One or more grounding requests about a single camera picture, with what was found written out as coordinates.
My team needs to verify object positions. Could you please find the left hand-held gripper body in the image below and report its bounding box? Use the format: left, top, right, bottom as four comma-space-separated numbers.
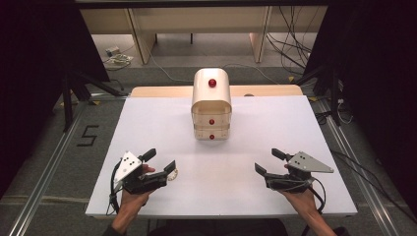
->
112, 150, 169, 195

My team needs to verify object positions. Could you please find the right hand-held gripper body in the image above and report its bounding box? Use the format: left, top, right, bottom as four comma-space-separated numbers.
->
264, 150, 335, 194

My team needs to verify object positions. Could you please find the white bead bracelet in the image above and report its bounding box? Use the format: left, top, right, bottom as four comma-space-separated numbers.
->
166, 167, 180, 182

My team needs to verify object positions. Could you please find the cream drawer with red knob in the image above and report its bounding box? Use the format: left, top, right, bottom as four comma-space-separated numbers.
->
193, 127, 230, 142
192, 112, 231, 128

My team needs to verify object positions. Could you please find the cream mini drawer cabinet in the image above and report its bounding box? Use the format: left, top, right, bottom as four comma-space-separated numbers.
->
191, 68, 233, 142

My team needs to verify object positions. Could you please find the person's left hand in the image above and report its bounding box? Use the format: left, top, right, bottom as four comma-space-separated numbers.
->
119, 164, 156, 212

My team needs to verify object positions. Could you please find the person's right hand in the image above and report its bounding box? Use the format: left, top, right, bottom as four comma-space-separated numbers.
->
280, 189, 319, 216

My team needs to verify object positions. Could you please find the light wooden table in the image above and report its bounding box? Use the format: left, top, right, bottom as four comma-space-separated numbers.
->
130, 84, 304, 98

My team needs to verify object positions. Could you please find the black metal stand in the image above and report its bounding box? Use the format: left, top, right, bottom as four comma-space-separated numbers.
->
61, 69, 128, 133
295, 64, 342, 128

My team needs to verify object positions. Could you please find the person's dark clothed lap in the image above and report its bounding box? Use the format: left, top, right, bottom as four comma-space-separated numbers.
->
147, 218, 289, 236

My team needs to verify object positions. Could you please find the black curtain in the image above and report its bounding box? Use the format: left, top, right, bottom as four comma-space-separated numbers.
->
0, 0, 111, 200
303, 0, 417, 215

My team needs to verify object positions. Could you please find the beige desk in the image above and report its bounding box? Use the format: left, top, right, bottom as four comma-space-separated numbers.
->
128, 6, 273, 65
80, 8, 134, 35
269, 5, 328, 33

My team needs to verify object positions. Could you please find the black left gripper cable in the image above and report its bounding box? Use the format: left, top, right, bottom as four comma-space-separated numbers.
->
106, 160, 123, 215

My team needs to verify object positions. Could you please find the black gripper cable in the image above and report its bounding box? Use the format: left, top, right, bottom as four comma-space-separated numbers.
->
303, 178, 328, 236
106, 160, 123, 215

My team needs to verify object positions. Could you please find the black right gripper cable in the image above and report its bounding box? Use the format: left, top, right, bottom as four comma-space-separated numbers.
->
303, 178, 328, 236

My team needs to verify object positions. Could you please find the aluminium floor rail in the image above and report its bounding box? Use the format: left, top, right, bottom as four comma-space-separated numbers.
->
7, 100, 90, 236
318, 97, 400, 236

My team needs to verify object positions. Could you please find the black floor cable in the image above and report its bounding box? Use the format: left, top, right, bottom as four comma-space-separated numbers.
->
329, 148, 417, 224

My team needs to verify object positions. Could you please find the grey floor cable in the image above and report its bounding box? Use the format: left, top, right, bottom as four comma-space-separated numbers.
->
221, 63, 280, 86
148, 53, 195, 84

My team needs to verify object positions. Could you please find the coiled white cable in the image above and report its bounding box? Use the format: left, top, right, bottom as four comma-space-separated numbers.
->
102, 53, 135, 71

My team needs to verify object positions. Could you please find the bundle of black cables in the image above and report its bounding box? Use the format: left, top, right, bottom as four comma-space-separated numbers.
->
266, 5, 313, 76

